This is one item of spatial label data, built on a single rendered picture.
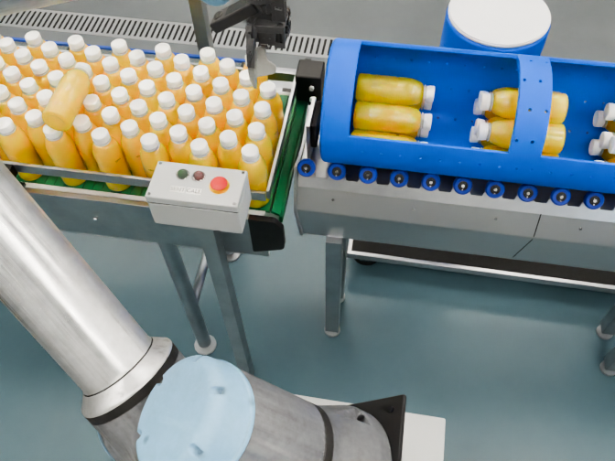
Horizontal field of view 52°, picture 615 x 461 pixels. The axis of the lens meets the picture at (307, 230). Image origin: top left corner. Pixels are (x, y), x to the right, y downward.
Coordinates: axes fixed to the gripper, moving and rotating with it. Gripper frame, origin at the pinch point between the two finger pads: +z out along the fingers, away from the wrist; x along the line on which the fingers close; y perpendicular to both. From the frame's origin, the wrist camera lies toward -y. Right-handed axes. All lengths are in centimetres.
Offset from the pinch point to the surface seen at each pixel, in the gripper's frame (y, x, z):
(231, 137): -5.2, -10.6, 12.2
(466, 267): 64, 22, 106
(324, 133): 16.3, -10.7, 7.3
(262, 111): 0.2, -1.4, 12.2
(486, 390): 74, -18, 120
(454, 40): 45, 41, 21
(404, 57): 31.4, 15.9, 7.1
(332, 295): 18, -6, 89
